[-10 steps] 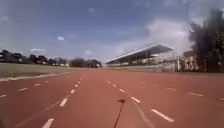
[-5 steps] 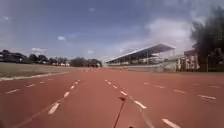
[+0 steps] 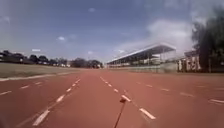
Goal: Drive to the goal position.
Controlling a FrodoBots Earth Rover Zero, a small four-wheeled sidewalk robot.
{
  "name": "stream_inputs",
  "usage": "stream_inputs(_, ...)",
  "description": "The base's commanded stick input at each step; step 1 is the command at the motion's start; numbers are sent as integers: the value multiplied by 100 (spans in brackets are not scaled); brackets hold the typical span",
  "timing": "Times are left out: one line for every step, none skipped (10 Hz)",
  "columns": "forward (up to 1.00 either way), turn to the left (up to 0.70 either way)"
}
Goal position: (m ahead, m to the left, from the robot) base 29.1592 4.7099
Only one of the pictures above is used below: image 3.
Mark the group of tall trees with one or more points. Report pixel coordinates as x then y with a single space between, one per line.
210 40

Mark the grass field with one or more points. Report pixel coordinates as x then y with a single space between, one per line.
26 69

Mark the pale kerb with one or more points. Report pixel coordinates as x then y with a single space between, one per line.
30 77

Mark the low building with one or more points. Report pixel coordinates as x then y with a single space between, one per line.
191 62

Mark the robot's own part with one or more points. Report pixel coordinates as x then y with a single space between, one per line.
119 115

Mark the red running track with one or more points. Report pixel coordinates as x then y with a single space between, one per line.
90 100

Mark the grandstand building with roof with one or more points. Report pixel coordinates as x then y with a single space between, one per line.
150 50

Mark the row of distant trees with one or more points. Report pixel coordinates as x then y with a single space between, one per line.
80 62

